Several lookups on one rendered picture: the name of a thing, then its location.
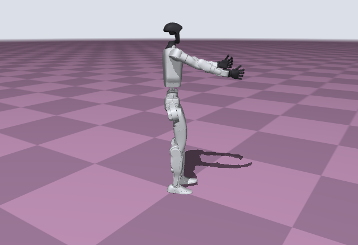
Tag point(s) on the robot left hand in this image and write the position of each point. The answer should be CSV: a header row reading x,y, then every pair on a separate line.
x,y
225,63

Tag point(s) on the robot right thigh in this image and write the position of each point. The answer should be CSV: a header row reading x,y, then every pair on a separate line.
x,y
179,127

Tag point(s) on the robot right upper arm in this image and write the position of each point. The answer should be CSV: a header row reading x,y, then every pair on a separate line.
x,y
179,56

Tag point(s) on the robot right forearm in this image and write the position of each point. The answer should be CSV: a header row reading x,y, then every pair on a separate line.
x,y
209,68

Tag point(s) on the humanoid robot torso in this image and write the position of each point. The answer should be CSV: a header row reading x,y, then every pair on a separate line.
x,y
172,75

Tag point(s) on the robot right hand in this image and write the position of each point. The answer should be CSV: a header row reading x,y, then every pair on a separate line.
x,y
235,73

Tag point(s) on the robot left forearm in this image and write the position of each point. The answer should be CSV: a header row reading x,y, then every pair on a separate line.
x,y
213,63

